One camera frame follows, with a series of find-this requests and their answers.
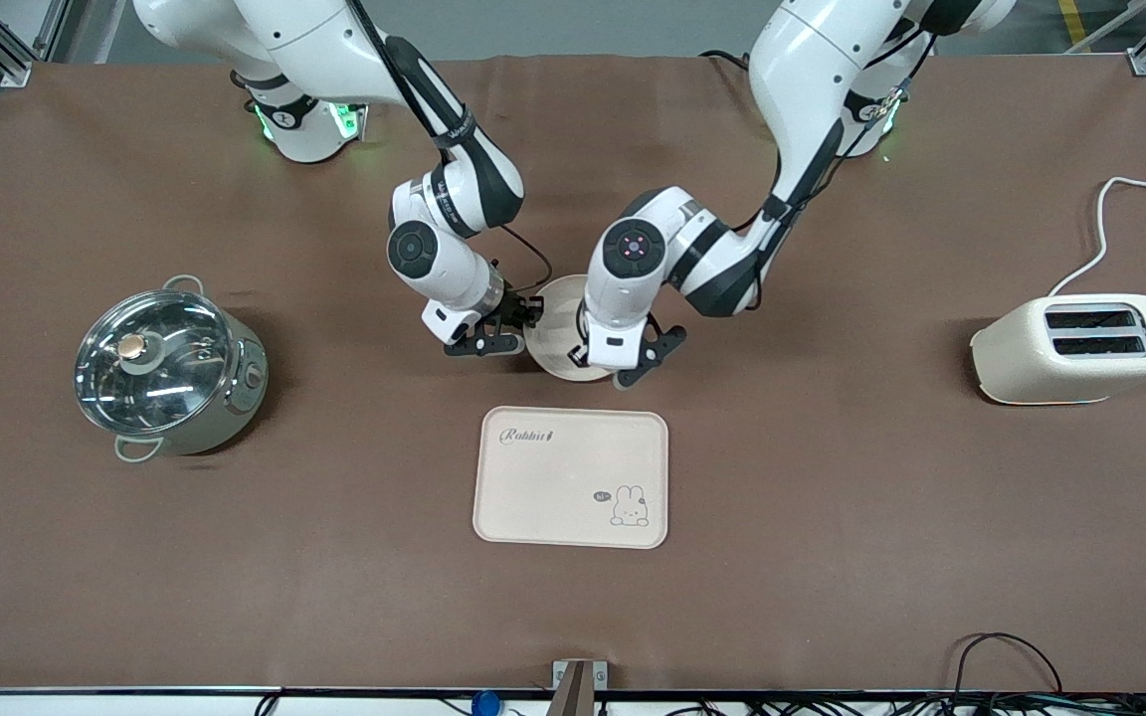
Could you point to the blue round knob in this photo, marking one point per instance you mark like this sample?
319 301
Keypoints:
484 704

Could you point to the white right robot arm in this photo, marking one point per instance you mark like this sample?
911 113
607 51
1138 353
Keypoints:
434 259

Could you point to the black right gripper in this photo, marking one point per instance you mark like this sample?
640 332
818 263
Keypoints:
514 311

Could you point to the round cream plate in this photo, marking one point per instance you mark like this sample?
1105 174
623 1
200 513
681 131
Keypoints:
555 333

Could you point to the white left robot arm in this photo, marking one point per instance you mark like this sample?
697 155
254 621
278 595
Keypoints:
802 89

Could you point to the cream rabbit print tray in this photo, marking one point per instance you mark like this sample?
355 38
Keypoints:
563 487

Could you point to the brown table mat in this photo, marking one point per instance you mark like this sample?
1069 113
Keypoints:
832 597

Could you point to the steel electric cooking pot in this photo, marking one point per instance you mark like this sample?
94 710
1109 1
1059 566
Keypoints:
235 398

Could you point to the metal table edge bracket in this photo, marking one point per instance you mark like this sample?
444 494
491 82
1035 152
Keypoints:
578 686

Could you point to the glass pot lid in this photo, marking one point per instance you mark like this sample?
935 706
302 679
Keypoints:
155 373

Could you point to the cream two-slot toaster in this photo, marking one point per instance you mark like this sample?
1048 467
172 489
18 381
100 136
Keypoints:
1021 363

